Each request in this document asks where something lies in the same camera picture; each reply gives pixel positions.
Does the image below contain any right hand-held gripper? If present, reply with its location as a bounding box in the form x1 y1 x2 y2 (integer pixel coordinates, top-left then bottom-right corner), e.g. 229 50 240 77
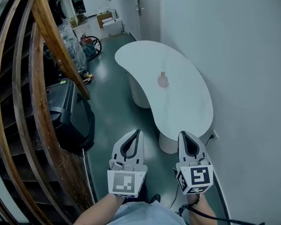
175 130 214 195

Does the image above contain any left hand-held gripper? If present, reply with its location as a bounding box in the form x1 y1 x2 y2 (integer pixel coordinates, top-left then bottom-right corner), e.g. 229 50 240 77
107 128 148 199

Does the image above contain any person's left forearm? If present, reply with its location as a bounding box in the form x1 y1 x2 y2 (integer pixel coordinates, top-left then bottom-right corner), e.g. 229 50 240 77
72 193 125 225

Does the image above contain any person's right forearm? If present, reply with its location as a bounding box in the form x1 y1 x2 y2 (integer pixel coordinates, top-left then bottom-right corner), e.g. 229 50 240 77
184 193 219 225

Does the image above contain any white kidney-shaped table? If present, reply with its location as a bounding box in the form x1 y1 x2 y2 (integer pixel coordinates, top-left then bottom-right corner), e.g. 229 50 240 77
114 40 214 154

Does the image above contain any person's light blue shirt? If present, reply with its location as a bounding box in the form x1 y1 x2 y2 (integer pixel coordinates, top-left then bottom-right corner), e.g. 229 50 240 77
111 201 186 225

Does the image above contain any black plastic machine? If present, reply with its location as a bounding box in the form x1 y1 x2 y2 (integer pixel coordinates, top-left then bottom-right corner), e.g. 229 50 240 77
45 78 96 150

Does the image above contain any small colourful toy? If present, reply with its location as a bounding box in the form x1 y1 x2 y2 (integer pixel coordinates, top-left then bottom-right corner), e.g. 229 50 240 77
82 71 95 86

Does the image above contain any black bicycle wheel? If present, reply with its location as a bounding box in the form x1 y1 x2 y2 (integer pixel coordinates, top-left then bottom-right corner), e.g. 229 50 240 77
82 35 103 61

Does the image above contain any plastic wrapped furniture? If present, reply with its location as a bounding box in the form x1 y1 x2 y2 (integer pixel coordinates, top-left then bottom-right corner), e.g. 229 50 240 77
58 23 88 73

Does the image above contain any dark wooden staircase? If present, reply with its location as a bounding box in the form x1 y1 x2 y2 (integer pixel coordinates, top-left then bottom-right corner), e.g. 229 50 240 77
0 6 94 225

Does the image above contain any white carton box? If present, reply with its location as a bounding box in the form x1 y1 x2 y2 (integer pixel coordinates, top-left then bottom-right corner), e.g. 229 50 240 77
102 17 123 37

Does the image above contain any brown cardboard box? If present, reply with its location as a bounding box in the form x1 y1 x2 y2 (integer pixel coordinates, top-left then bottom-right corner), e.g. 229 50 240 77
96 12 113 29

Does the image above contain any white door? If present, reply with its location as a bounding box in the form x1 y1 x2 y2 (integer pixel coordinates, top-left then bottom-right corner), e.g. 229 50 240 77
131 0 162 42

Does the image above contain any wooden stair railing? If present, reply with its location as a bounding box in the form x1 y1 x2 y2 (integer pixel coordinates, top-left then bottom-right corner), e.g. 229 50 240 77
0 0 96 225

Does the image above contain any dark glass window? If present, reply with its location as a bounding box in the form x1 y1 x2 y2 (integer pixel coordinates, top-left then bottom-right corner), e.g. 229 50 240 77
70 0 87 14

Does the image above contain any black round-door appliance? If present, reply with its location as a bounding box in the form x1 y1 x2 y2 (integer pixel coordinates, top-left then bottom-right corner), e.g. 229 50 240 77
48 0 69 26

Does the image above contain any black plug with cable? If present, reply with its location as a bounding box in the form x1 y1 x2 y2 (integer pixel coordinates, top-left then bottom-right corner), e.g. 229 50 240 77
204 135 214 148

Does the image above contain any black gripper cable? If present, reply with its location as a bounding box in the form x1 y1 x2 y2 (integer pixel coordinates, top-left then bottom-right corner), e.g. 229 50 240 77
177 202 266 225

